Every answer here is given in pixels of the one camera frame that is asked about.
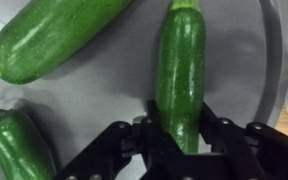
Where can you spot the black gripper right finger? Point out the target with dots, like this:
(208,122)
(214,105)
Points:
(250,150)

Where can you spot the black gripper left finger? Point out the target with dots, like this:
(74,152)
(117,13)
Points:
(124,150)

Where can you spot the long zucchini with stem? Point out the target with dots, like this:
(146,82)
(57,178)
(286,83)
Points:
(180,76)

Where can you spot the round grey tray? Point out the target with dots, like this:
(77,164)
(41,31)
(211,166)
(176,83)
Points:
(100,86)

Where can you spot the fat light green zucchini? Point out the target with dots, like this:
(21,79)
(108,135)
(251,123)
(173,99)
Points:
(50,40)

